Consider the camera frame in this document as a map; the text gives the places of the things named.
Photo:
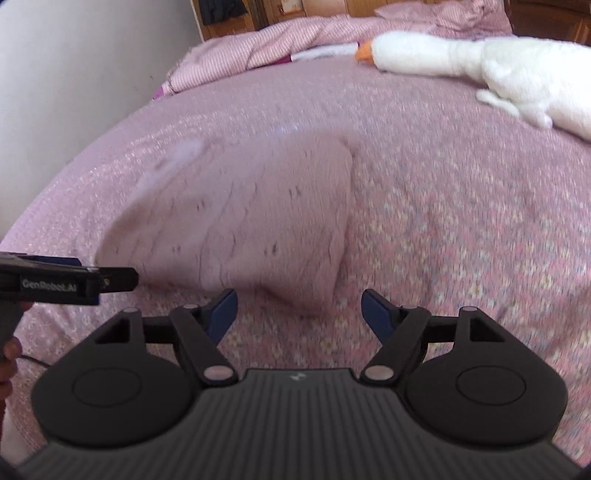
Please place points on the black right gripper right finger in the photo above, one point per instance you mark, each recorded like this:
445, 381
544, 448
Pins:
406, 332

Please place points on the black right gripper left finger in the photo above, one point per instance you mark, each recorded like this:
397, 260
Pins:
193, 332

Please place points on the pink knitted sweater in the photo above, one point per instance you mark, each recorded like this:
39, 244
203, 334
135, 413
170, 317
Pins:
265, 215

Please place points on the person's left hand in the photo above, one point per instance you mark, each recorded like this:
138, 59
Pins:
11, 349

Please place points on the pink floral bed sheet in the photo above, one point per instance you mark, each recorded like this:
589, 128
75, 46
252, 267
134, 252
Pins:
456, 203

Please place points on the pink checked duvet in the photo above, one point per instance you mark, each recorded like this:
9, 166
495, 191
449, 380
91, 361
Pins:
232, 55

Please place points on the white plush goose toy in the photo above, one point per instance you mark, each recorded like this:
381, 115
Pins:
541, 81

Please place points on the white and magenta cloth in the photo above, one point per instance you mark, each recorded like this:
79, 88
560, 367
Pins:
326, 51

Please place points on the dark wooden cabinet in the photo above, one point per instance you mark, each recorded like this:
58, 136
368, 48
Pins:
567, 20

